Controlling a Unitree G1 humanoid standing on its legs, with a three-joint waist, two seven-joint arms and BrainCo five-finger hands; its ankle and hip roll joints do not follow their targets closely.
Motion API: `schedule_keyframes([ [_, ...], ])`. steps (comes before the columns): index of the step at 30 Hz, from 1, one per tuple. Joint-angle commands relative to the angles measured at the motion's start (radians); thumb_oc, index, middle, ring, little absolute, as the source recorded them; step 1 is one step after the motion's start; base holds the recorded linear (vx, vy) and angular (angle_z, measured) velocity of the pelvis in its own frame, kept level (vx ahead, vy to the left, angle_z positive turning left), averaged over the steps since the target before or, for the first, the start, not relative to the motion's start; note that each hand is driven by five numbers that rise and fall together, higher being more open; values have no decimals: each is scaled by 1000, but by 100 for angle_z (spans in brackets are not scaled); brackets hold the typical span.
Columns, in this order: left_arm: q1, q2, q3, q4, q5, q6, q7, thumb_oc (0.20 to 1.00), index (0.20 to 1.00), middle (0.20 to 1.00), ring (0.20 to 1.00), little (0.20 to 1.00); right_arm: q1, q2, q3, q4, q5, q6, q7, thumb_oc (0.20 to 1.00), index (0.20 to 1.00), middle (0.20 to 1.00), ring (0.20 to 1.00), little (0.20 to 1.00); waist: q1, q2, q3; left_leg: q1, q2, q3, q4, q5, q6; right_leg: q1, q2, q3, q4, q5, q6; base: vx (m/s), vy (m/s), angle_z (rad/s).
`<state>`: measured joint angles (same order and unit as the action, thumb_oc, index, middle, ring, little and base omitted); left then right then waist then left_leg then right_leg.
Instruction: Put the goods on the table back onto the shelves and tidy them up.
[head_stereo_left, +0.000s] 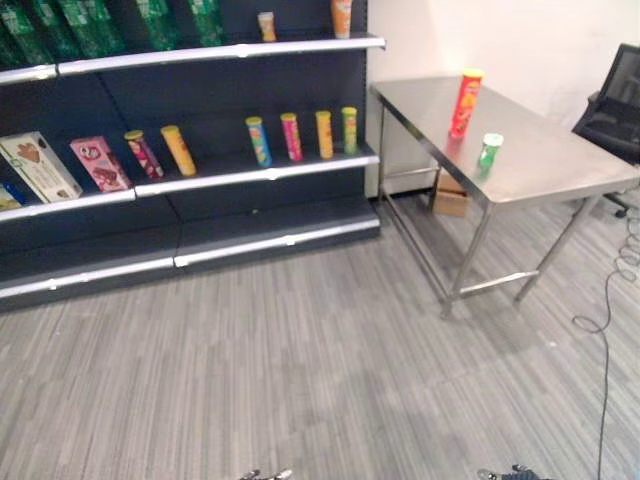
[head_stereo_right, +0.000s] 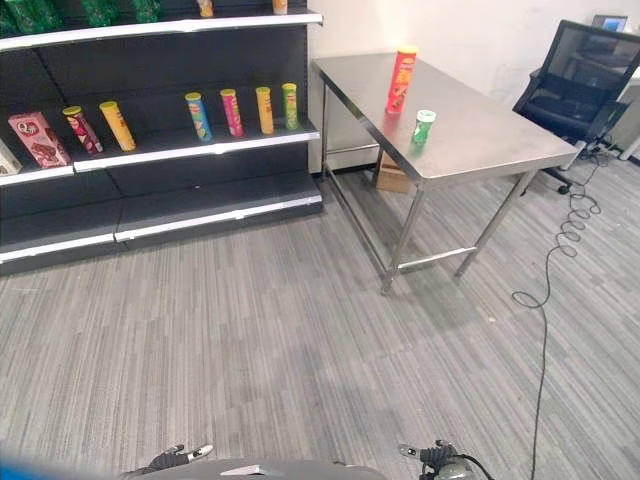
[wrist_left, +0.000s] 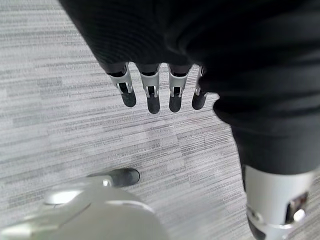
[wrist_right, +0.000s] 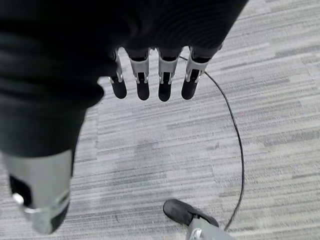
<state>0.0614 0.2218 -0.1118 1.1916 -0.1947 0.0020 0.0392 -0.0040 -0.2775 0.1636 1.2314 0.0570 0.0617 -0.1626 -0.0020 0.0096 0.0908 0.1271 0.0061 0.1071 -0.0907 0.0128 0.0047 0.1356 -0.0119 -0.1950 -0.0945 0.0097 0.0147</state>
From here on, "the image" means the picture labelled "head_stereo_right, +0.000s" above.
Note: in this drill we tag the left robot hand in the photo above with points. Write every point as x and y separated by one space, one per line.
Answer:
172 457

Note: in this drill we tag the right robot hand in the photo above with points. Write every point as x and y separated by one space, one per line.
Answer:
434 454

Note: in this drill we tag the grey robot body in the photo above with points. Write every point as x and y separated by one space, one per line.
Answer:
260 471

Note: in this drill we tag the cardboard box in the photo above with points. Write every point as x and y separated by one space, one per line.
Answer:
393 175

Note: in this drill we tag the stainless steel table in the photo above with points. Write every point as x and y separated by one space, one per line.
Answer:
450 130

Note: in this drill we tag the short green chips can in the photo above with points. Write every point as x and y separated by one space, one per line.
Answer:
423 127

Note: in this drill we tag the yellow chips can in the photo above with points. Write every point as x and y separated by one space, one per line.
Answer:
118 126

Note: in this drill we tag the maroon chips can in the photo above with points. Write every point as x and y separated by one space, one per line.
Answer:
83 131

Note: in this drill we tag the beige snack box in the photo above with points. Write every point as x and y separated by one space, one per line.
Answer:
7 161

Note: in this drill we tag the blue chips can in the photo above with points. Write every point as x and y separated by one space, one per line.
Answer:
199 117

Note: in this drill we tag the pink snack box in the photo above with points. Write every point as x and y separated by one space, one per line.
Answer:
39 139

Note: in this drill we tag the pink chips can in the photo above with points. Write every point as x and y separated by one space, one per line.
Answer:
232 113

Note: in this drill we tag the orange-yellow chips can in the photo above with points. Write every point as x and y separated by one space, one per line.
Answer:
265 111

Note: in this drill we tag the tall green chips can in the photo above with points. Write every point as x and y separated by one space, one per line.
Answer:
290 107

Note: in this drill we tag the tall red chips can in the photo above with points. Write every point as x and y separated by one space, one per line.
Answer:
401 82

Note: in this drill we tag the black mesh office chair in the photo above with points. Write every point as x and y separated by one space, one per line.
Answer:
575 85

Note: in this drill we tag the black metal shop shelf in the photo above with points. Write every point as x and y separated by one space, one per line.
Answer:
210 60

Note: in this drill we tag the green snack bag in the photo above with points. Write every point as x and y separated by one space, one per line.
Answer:
146 10
37 15
6 22
100 11

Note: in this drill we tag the orange chips can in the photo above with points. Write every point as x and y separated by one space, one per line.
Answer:
205 7
279 6

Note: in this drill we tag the laptop computer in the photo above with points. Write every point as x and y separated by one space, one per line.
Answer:
610 22

